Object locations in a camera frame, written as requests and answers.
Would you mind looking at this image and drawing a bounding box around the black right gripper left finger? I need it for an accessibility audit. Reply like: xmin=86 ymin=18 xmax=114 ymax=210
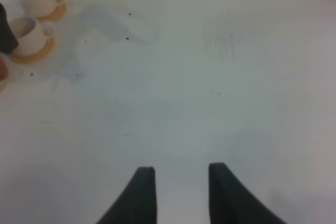
xmin=98 ymin=167 xmax=158 ymax=224

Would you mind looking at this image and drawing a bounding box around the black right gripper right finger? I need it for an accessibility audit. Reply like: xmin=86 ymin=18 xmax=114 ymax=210
xmin=208 ymin=163 xmax=284 ymax=224

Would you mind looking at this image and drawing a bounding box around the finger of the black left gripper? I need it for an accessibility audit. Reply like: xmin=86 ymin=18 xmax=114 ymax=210
xmin=0 ymin=3 xmax=18 ymax=54

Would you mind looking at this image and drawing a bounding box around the brown clay teapot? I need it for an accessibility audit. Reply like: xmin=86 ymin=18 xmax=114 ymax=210
xmin=0 ymin=59 xmax=8 ymax=84

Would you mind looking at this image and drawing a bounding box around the near white teacup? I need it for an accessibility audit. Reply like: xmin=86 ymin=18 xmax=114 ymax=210
xmin=9 ymin=17 xmax=55 ymax=56

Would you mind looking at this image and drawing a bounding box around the near orange coaster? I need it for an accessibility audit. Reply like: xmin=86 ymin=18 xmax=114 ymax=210
xmin=9 ymin=38 xmax=57 ymax=65

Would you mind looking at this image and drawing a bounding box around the orange coaster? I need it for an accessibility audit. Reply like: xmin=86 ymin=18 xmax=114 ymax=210
xmin=9 ymin=38 xmax=57 ymax=65
xmin=37 ymin=3 xmax=68 ymax=23

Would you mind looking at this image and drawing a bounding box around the far orange coaster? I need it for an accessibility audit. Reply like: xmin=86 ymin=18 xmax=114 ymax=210
xmin=37 ymin=3 xmax=68 ymax=23

